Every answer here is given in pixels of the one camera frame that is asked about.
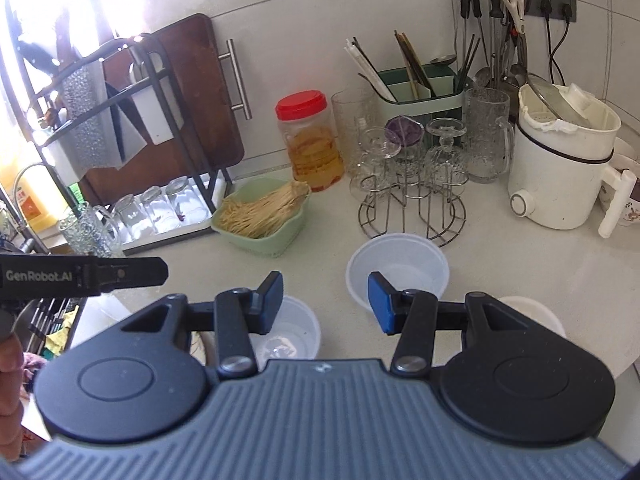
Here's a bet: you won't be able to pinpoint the translucent plastic bowl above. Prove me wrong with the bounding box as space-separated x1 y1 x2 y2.
346 232 449 310
247 296 322 361

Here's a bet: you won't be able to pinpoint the white drip tray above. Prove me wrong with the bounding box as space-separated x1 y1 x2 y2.
112 172 234 256

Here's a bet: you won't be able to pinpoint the wooden handle knife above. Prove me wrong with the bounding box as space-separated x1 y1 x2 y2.
52 7 74 69

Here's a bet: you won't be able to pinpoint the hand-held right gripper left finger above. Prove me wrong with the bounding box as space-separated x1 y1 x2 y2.
120 271 286 380

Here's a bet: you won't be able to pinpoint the black kitchen sink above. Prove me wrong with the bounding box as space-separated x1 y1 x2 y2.
0 296 83 361

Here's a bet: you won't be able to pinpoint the dried noodles bundle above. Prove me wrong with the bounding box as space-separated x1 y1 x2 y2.
220 181 311 240

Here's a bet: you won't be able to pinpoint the red lid plastic jar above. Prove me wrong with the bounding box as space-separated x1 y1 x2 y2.
275 90 346 193

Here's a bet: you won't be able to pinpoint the person's left hand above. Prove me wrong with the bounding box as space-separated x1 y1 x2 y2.
0 332 27 461

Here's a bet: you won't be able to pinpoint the purple tinted stemmed glass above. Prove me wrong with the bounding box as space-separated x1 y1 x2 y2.
385 115 426 148

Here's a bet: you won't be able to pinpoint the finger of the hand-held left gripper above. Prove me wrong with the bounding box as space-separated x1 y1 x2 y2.
95 256 169 295

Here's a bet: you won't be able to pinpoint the black chopsticks bundle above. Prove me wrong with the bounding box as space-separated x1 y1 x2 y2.
457 35 484 89

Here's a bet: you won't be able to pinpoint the small metal faucet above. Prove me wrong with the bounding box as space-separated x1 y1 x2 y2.
12 162 68 211

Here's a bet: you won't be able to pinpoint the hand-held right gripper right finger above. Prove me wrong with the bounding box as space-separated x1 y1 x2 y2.
367 271 531 376

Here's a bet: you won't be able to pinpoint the green plastic basket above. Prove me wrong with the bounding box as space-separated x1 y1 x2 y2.
211 176 312 260

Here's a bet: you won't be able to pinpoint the upturned clear glass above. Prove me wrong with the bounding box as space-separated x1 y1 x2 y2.
142 186 179 233
112 194 151 241
166 176 209 223

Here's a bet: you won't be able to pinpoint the wire glass holder rack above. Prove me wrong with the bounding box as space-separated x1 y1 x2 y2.
357 175 467 249

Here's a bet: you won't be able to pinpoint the brown wooden cutting board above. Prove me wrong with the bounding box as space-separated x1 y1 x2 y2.
80 14 253 206

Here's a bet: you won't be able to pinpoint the white rimmed bowl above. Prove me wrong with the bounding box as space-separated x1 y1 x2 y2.
612 136 640 162

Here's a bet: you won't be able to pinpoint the white chopsticks bundle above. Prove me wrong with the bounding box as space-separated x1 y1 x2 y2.
344 36 397 102

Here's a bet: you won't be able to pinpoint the hanging kitchen utensils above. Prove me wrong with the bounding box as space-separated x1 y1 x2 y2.
455 0 532 92

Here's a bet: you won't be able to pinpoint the black power cable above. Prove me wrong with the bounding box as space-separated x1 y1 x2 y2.
547 4 575 61
539 0 568 86

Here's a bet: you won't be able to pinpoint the white plastic cutting board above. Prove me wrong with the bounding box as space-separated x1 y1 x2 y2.
129 47 187 147

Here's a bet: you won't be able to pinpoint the white ceramic bowl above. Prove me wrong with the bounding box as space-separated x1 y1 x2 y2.
495 296 568 341

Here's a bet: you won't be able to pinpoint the textured translucent board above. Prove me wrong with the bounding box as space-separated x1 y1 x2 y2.
57 62 127 182

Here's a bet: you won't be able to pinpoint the green utensil holder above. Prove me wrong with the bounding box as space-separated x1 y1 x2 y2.
377 69 463 128

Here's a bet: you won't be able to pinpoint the textured glass mug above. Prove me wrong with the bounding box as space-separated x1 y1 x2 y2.
57 201 126 259

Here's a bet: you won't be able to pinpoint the yellow cloth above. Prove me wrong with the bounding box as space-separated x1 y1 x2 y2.
45 307 81 357

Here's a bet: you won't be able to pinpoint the white electric cooking pot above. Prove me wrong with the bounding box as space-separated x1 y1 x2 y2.
507 82 638 238

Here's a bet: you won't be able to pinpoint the black sink drain rack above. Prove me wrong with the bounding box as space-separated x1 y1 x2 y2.
17 297 76 356

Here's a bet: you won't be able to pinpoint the tall clear tumbler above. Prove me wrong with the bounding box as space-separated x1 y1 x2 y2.
331 89 377 177

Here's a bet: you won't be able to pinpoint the black metal kitchen rack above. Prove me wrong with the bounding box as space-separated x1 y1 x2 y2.
0 32 236 241

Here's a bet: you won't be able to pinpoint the pink cloth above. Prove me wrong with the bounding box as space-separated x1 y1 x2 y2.
22 352 47 387

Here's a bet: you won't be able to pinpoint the brown chopsticks bundle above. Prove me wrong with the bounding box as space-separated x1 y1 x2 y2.
394 30 435 99

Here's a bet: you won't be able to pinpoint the glass pot lid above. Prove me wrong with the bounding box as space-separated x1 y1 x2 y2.
525 72 592 129

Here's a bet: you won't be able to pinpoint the patterned ceramic mug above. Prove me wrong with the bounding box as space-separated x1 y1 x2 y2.
597 152 640 227

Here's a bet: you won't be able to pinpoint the textured glass pitcher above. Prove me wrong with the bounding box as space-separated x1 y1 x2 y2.
465 87 516 184

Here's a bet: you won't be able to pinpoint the yellow detergent bottle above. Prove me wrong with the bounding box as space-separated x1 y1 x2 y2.
12 172 56 224

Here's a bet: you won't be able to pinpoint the clear stemmed glass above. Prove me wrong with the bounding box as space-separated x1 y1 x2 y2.
425 119 469 188
357 127 402 188

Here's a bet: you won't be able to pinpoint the black handle knife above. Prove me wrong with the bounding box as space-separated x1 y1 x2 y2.
15 40 57 74

